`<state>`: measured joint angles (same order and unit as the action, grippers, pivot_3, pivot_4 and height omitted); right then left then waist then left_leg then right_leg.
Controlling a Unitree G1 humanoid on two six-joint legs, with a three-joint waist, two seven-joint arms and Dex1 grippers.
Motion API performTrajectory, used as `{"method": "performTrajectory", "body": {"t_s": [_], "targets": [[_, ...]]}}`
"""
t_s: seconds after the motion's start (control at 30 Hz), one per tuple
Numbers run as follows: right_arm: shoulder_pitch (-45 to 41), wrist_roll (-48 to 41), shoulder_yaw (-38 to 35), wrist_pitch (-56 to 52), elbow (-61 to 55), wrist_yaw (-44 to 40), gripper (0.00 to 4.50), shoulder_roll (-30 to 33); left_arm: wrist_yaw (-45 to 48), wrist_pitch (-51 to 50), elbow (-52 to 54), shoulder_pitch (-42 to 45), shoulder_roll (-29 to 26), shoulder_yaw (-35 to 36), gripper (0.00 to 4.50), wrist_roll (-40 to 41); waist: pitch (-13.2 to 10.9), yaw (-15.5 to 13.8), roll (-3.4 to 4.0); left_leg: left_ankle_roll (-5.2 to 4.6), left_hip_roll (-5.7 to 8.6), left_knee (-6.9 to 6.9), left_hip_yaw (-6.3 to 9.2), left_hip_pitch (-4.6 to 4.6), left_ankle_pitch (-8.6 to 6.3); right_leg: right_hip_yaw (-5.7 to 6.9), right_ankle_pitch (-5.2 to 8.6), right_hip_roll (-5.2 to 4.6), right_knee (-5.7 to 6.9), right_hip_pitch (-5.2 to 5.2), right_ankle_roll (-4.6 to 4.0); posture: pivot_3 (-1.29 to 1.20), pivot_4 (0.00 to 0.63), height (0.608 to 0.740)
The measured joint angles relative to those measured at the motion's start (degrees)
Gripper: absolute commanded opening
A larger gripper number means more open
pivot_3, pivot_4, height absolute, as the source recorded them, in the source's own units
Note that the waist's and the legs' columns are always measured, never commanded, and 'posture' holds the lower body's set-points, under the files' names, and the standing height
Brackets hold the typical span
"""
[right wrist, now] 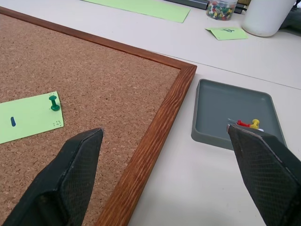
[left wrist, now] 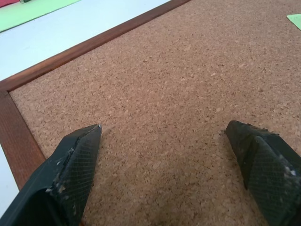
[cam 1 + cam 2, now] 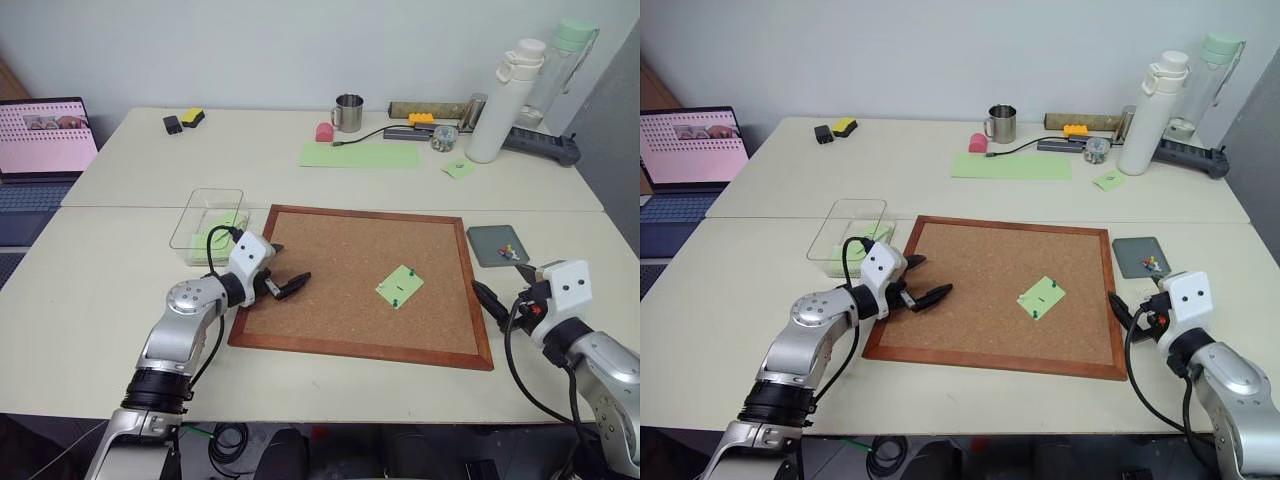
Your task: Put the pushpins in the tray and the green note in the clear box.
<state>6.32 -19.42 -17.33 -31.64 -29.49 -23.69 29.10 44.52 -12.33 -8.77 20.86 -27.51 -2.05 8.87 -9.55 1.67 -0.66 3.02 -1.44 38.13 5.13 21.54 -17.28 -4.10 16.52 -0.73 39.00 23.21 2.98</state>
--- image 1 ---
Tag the grey plastic tray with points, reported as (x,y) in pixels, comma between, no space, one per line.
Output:
(225,103)

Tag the large green paper sheet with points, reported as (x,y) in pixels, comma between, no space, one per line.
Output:
(145,8)

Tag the dark green object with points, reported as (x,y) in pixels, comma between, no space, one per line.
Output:
(292,20)

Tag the white plastic container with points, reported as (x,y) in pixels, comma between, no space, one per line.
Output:
(265,16)

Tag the small green note with writing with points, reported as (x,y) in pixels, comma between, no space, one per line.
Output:
(227,33)

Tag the green note with blue mark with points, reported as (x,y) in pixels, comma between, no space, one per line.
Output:
(28,117)

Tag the wood-framed cork board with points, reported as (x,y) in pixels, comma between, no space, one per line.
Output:
(98,99)

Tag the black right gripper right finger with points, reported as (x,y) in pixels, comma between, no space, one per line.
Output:
(265,174)

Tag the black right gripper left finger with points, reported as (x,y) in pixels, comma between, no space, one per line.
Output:
(70,179)

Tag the clear jar of push pins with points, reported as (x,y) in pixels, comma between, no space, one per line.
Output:
(221,10)

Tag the green push pin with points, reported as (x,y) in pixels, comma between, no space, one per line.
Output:
(54,103)

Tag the dark metal bar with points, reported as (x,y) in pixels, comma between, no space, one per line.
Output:
(195,3)

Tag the red push pin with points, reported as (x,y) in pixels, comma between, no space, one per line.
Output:
(243,123)

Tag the yellow push pin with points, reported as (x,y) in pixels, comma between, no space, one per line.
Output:
(255,123)

